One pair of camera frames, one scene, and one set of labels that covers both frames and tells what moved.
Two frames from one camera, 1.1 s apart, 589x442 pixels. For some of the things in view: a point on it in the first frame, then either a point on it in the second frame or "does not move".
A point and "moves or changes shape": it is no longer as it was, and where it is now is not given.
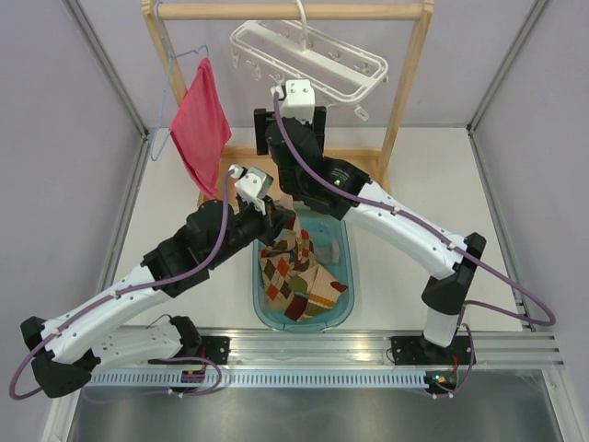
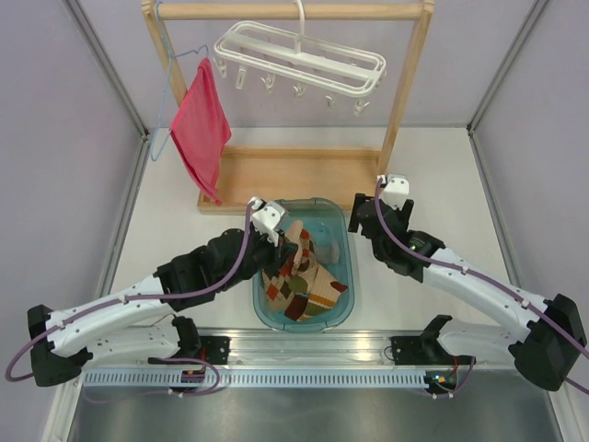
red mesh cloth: x=202 y=129 does not move
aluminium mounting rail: x=485 y=348 does not move
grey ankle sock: x=328 y=253 does not move
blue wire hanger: x=165 y=93 does not move
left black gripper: x=274 y=221 -> x=279 y=253
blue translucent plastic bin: x=332 y=244 does not move
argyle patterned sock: x=283 y=256 moves or changes shape
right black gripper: x=261 y=119 -> x=404 y=214
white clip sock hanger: x=293 y=50 moves or changes shape
